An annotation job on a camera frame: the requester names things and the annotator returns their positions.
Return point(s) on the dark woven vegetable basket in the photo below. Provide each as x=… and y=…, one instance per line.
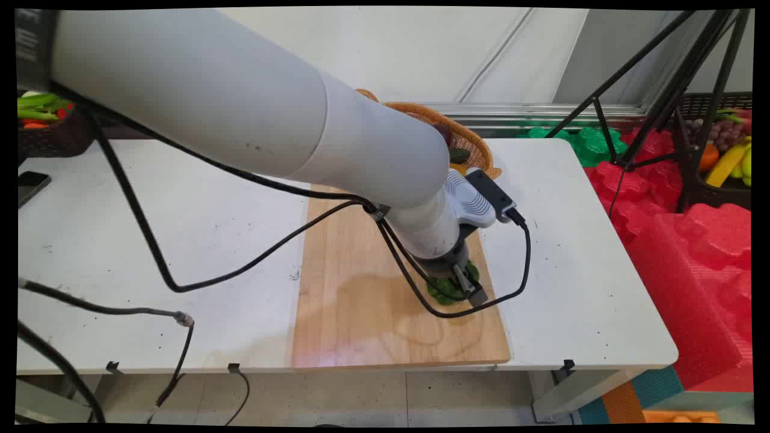
x=54, y=141

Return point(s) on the black plastic fruit crate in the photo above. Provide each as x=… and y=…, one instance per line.
x=710, y=195

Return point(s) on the purple red onion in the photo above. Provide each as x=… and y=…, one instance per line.
x=443, y=131

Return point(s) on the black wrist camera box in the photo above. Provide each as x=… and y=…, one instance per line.
x=490, y=191

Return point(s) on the purple toy grapes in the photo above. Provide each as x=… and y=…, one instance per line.
x=719, y=133

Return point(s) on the red toy vegetable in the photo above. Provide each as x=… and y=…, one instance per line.
x=62, y=112

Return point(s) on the light green toy pear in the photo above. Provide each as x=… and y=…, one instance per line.
x=746, y=168

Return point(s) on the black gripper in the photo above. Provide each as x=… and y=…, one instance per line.
x=445, y=261

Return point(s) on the red foam puzzle mat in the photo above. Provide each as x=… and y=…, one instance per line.
x=692, y=282
x=637, y=192

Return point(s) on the blue and orange floor mat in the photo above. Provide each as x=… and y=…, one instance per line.
x=631, y=400

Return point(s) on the orange toy fruit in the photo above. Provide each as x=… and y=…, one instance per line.
x=708, y=158

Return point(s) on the green bumpy cucumber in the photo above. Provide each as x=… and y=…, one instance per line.
x=444, y=287

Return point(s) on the black smartphone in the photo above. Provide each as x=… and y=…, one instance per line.
x=31, y=185

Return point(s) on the green foam puzzle mat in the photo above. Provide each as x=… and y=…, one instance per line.
x=592, y=147

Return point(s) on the wooden cutting board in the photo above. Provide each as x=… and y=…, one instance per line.
x=355, y=300

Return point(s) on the yellow toy banana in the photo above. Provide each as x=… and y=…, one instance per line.
x=725, y=165

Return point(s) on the small dark green vegetable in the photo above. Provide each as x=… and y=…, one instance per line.
x=459, y=155

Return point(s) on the yellow vegetable piece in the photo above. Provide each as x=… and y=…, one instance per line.
x=458, y=169

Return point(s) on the aluminium window rail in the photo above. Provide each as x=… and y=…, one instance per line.
x=541, y=111

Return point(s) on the black tripod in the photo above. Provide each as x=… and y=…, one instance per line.
x=680, y=90

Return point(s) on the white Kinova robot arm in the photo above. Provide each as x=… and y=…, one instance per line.
x=240, y=102

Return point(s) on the green toy vegetables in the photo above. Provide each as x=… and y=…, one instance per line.
x=36, y=103

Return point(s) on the orange toy carrot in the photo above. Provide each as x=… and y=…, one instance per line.
x=34, y=125

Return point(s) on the white table leg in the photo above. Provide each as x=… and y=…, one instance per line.
x=571, y=394

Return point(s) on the oval wicker basket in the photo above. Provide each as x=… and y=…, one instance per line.
x=472, y=141

